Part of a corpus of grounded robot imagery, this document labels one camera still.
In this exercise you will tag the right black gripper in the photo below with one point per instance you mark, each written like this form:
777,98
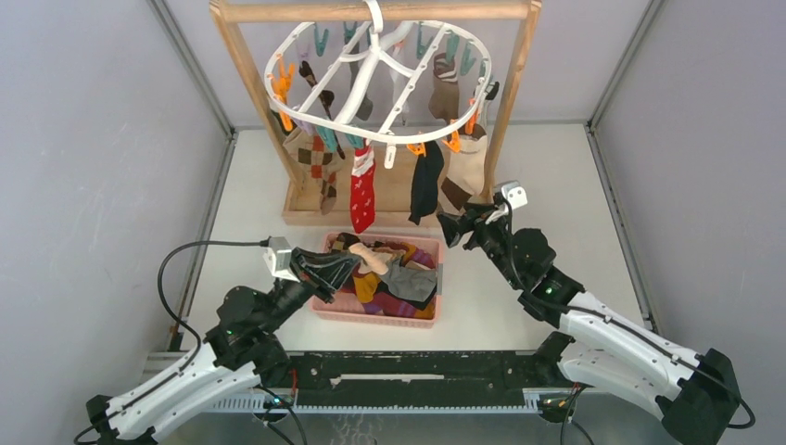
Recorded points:
454,227

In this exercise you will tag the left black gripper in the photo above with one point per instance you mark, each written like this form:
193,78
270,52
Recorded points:
323,271

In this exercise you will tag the mustard yellow sock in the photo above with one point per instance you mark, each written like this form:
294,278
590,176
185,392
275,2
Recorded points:
366,286

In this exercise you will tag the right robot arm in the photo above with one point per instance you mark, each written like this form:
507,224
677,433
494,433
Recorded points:
695,396

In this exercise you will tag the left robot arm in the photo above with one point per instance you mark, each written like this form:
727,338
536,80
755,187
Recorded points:
241,352

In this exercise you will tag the white oval clip hanger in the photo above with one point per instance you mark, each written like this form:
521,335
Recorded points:
371,79

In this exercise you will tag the red sock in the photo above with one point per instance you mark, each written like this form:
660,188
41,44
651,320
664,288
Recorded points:
362,197

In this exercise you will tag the tan sock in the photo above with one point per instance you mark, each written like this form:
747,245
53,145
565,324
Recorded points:
445,99

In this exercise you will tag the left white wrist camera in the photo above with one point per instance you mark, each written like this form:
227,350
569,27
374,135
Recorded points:
278,256

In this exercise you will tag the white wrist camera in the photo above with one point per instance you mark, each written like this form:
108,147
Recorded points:
508,197
278,256

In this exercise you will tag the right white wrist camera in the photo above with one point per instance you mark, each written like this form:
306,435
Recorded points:
508,197

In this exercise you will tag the wooden hanger rack frame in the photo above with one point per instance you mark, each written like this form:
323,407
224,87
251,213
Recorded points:
252,32

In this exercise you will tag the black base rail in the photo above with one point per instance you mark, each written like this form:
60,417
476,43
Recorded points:
414,379

